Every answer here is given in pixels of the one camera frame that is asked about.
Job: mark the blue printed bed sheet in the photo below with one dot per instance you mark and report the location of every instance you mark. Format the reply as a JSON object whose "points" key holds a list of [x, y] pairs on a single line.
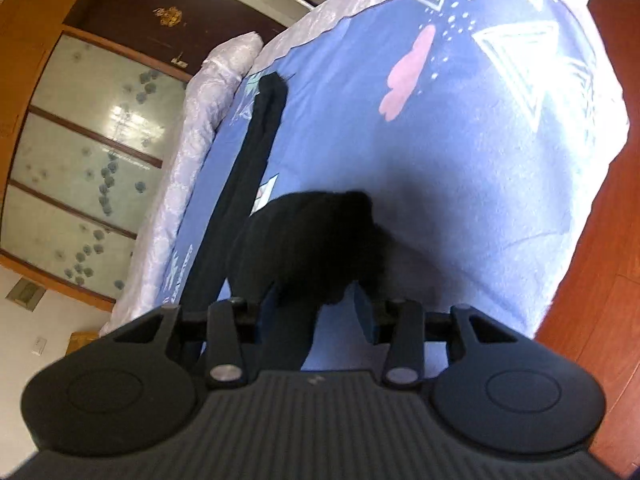
{"points": [[475, 185]]}

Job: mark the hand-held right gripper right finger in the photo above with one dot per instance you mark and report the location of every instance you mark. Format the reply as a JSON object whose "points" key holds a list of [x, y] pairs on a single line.
{"points": [[365, 316]]}

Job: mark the white quilt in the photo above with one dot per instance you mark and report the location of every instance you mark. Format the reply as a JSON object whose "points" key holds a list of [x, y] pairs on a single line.
{"points": [[200, 125]]}

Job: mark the white wall switch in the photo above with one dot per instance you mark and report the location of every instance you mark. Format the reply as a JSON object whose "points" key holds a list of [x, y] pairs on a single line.
{"points": [[40, 346]]}

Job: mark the grey wall panel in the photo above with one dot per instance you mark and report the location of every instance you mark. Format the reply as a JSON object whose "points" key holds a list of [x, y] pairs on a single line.
{"points": [[25, 293]]}

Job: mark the wooden headboard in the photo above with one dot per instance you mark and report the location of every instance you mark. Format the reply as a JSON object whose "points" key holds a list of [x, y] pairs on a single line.
{"points": [[82, 342]]}

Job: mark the black pants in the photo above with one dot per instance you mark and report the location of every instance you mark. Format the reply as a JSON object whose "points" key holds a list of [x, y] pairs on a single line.
{"points": [[300, 240]]}

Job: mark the wardrobe with frosted glass doors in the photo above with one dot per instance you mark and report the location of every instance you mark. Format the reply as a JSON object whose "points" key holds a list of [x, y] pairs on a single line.
{"points": [[75, 150]]}

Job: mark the dark brown door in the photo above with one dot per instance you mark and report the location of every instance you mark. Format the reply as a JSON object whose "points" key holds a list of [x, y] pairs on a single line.
{"points": [[200, 10]]}

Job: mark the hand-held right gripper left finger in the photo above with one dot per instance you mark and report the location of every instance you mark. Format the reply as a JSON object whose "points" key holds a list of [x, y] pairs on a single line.
{"points": [[267, 316]]}

